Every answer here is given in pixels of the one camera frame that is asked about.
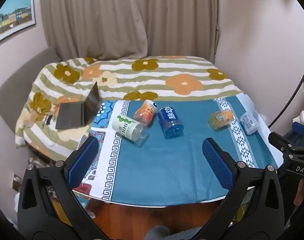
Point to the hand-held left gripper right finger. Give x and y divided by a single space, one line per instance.
217 165

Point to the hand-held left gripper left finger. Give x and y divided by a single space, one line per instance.
83 163

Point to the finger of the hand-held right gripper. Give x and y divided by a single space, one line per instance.
301 129

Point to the white green label cup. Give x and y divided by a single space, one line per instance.
125 127

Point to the blue label cup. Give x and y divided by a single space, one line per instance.
169 120

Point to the orange print cup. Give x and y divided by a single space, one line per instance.
144 113

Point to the person's right hand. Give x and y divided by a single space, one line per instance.
300 192

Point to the orange cap bottle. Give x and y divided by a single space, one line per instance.
220 118

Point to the blue patterned tablecloth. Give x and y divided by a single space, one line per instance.
167 167

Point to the dark grey laptop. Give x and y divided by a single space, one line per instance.
69 115

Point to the clear white label bottle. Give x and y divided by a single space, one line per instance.
249 123

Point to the small black device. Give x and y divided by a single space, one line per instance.
48 120

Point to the grey cloth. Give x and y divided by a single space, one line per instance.
162 233

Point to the floral striped blanket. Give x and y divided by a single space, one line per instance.
167 80

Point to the beige curtain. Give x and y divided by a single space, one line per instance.
104 17

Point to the grey sofa frame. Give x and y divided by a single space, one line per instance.
12 85

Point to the framed wall poster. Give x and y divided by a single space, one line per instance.
13 15

